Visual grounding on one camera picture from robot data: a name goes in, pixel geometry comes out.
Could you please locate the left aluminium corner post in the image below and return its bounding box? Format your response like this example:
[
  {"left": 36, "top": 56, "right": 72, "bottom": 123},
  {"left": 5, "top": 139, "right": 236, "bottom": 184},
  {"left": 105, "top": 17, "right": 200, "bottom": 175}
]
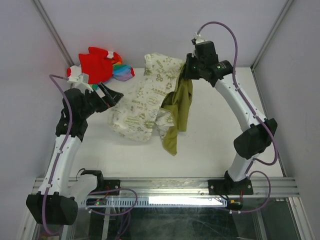
[{"left": 31, "top": 0, "right": 75, "bottom": 66}]

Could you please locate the right aluminium corner post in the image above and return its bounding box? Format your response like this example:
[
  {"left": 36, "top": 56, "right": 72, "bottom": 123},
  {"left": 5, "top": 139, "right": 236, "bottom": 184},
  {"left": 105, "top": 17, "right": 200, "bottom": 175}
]
[{"left": 250, "top": 0, "right": 295, "bottom": 72}]

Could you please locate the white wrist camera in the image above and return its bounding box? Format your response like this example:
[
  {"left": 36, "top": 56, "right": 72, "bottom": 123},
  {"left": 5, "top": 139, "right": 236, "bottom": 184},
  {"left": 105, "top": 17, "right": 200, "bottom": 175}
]
[
  {"left": 191, "top": 32, "right": 206, "bottom": 46},
  {"left": 67, "top": 65, "right": 93, "bottom": 94}
]

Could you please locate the aluminium front rail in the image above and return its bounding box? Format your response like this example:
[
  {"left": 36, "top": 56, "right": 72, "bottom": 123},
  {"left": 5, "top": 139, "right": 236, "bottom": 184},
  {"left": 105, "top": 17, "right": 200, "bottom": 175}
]
[{"left": 30, "top": 177, "right": 300, "bottom": 199}]

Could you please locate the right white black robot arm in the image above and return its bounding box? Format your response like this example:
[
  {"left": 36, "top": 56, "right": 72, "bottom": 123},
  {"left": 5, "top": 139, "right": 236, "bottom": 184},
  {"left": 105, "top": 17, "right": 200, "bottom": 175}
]
[{"left": 183, "top": 39, "right": 278, "bottom": 196}]

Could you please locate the cream green printed jacket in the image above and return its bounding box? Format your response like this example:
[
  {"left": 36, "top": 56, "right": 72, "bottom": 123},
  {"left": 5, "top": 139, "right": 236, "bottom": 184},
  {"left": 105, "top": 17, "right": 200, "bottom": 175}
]
[{"left": 107, "top": 53, "right": 193, "bottom": 156}]

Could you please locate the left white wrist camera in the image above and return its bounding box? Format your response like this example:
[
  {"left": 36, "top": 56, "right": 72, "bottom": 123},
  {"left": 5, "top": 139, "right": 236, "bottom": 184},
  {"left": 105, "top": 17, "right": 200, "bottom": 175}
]
[{"left": 67, "top": 65, "right": 93, "bottom": 94}]

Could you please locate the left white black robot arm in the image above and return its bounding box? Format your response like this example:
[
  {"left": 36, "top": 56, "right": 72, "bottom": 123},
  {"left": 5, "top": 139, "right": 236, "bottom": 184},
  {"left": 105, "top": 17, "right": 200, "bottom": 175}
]
[{"left": 26, "top": 83, "right": 124, "bottom": 226}]

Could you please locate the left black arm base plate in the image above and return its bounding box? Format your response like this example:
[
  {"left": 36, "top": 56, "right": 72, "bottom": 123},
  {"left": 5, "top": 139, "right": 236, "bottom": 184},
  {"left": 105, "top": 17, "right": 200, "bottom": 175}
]
[{"left": 103, "top": 179, "right": 121, "bottom": 196}]

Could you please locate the aluminium corner post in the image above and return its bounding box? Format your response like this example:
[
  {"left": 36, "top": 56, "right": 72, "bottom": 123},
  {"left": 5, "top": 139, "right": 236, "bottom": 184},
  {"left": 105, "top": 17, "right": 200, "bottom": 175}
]
[
  {"left": 31, "top": 0, "right": 75, "bottom": 66},
  {"left": 250, "top": 0, "right": 295, "bottom": 72}
]

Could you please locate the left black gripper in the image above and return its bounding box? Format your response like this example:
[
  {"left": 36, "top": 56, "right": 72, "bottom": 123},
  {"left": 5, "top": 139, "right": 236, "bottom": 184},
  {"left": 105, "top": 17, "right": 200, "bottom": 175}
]
[{"left": 79, "top": 82, "right": 123, "bottom": 118}]

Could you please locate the red rainbow striped garment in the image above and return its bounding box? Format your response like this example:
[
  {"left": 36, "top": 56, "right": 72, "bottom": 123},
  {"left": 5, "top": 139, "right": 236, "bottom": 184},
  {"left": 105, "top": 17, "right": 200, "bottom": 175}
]
[{"left": 66, "top": 46, "right": 135, "bottom": 90}]

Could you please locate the grey slotted cable duct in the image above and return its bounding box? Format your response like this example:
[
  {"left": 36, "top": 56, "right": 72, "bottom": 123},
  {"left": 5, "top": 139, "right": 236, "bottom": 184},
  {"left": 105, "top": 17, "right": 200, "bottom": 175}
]
[{"left": 84, "top": 196, "right": 227, "bottom": 208}]

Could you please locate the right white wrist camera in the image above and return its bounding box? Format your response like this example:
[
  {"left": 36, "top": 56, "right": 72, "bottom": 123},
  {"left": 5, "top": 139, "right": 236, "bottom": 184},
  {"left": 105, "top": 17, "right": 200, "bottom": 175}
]
[{"left": 191, "top": 32, "right": 206, "bottom": 46}]

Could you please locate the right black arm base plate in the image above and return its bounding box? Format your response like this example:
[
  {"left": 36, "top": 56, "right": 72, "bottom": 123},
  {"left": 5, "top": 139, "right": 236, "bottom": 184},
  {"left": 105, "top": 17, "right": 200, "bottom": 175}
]
[{"left": 208, "top": 178, "right": 254, "bottom": 196}]

